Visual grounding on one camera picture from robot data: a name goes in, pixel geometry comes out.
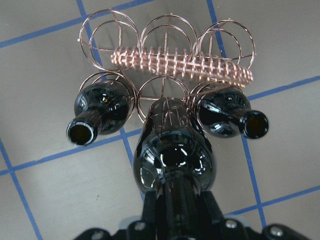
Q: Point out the copper wire wine basket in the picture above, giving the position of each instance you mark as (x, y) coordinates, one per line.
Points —
(202, 68)

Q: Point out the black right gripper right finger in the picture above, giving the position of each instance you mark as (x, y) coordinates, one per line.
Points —
(211, 208)

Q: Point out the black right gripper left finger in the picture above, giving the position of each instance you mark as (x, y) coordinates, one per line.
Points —
(150, 212)

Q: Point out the dark wine bottle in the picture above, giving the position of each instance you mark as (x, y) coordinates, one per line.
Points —
(174, 159)
(100, 109)
(227, 113)

